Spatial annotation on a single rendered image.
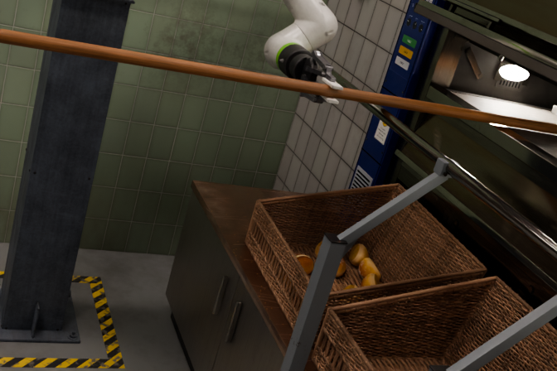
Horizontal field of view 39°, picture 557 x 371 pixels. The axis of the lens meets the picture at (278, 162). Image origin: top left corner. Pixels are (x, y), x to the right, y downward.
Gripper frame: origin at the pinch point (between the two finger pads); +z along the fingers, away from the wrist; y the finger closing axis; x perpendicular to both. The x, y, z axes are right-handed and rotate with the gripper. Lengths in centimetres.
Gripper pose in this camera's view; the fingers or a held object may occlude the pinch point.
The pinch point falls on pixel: (330, 90)
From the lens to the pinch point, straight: 200.9
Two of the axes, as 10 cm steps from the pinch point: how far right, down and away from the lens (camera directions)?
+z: 3.4, 4.1, -8.5
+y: -2.7, 9.1, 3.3
